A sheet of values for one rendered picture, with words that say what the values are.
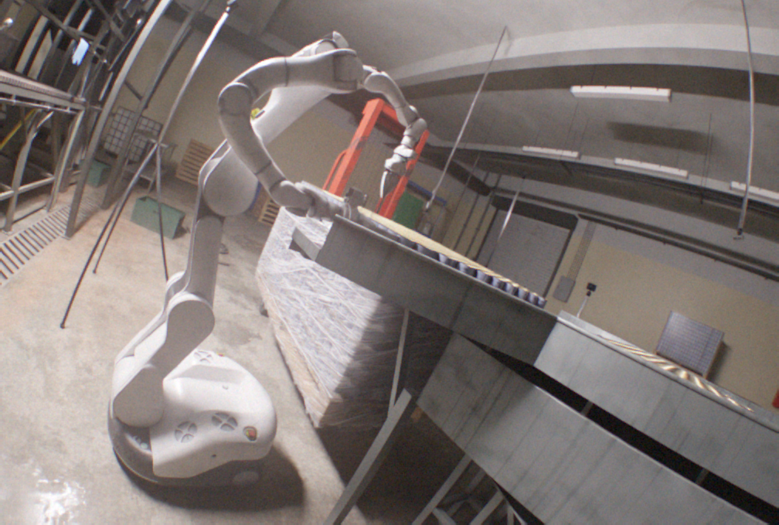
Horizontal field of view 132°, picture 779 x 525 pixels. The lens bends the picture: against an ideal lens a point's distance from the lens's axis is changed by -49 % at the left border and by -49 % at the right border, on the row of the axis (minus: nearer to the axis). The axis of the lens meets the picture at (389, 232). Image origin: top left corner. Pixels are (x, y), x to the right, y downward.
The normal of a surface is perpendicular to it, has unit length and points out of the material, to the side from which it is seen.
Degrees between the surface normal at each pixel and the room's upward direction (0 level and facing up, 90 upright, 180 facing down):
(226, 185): 90
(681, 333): 92
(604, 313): 90
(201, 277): 90
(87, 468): 0
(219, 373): 74
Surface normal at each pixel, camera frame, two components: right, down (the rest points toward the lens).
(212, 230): 0.60, 0.26
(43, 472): 0.41, -0.91
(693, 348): -0.73, -0.36
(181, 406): 0.15, -0.96
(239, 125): 0.48, 0.60
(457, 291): -0.18, -0.05
